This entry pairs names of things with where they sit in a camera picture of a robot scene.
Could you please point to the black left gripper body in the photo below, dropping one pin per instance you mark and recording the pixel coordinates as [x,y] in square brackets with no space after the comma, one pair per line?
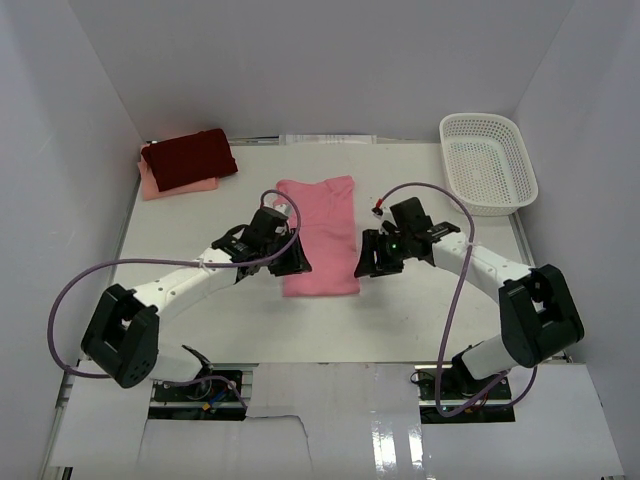
[283,239]

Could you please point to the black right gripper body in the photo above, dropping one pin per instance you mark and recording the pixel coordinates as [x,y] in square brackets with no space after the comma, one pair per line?
[394,251]

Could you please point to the pink t-shirt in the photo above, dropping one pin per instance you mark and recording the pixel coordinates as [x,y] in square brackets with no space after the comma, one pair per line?
[327,235]

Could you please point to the white perforated plastic basket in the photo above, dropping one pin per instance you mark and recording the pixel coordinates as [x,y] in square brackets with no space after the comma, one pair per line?
[486,164]

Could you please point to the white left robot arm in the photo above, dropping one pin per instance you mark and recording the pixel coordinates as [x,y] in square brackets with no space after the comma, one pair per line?
[122,337]

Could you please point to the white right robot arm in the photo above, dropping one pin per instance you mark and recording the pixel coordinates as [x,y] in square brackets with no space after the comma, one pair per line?
[538,316]

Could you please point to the dark red folded t-shirt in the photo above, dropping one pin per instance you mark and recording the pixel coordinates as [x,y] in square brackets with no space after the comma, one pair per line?
[186,160]

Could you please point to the white front cover board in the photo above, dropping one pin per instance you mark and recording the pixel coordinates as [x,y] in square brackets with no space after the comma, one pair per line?
[339,421]

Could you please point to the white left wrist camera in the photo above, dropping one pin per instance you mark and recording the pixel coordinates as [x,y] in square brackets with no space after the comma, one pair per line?
[284,209]

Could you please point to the white paper sheet at wall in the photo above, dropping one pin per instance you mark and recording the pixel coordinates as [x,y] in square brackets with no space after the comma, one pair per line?
[326,139]

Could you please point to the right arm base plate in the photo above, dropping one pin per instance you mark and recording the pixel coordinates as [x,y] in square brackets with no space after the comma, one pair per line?
[492,407]

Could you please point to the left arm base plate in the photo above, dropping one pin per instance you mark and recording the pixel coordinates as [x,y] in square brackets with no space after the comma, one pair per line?
[211,400]

